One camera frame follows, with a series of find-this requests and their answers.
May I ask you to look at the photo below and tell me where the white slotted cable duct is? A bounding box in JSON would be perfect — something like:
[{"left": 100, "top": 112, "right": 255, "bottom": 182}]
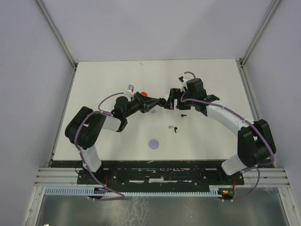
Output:
[{"left": 44, "top": 184, "right": 224, "bottom": 197}]

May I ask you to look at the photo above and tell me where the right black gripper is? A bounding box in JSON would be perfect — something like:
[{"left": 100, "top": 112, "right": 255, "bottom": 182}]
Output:
[{"left": 164, "top": 88, "right": 196, "bottom": 110}]

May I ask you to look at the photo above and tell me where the right aluminium frame post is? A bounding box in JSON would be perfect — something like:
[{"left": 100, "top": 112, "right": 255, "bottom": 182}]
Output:
[{"left": 239, "top": 0, "right": 283, "bottom": 68}]

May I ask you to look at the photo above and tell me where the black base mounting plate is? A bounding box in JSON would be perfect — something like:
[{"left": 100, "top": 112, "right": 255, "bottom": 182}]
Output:
[{"left": 78, "top": 160, "right": 244, "bottom": 193}]

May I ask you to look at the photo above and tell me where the aluminium frame post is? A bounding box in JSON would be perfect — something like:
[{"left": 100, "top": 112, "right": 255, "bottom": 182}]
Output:
[
  {"left": 34, "top": 0, "right": 77, "bottom": 68},
  {"left": 239, "top": 0, "right": 283, "bottom": 68}
]

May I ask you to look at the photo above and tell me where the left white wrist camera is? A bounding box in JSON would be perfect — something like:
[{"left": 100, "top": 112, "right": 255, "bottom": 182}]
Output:
[{"left": 124, "top": 85, "right": 134, "bottom": 96}]

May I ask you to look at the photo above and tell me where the controller board with leds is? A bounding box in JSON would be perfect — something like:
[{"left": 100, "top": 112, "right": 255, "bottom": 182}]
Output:
[{"left": 221, "top": 188, "right": 235, "bottom": 200}]

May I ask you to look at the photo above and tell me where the black charging case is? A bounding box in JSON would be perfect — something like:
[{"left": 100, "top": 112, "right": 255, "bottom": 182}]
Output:
[{"left": 158, "top": 98, "right": 166, "bottom": 106}]

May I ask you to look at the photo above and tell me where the aluminium front rail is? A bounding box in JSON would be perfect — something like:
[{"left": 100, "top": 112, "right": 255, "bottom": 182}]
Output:
[{"left": 34, "top": 168, "right": 290, "bottom": 188}]

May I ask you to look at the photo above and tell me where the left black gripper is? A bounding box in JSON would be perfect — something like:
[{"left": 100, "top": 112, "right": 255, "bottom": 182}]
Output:
[{"left": 124, "top": 91, "right": 160, "bottom": 118}]

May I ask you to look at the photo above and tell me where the left aluminium frame post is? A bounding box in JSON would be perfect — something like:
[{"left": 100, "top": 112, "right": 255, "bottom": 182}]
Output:
[{"left": 34, "top": 0, "right": 77, "bottom": 68}]

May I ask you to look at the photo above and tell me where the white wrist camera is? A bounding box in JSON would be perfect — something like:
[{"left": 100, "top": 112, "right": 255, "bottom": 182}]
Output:
[
  {"left": 124, "top": 85, "right": 134, "bottom": 96},
  {"left": 179, "top": 73, "right": 194, "bottom": 85}
]

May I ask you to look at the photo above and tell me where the purple charging case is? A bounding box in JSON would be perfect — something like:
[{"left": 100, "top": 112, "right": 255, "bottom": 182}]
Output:
[{"left": 149, "top": 139, "right": 159, "bottom": 149}]

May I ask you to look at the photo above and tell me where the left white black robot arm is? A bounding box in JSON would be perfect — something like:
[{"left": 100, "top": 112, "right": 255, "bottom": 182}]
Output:
[{"left": 65, "top": 92, "right": 166, "bottom": 184}]

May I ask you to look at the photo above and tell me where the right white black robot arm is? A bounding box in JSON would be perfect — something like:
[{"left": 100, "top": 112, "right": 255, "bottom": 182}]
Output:
[{"left": 164, "top": 77, "right": 276, "bottom": 184}]

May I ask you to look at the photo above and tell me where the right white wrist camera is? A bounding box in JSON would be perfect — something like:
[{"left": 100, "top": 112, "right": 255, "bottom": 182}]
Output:
[{"left": 179, "top": 73, "right": 194, "bottom": 85}]

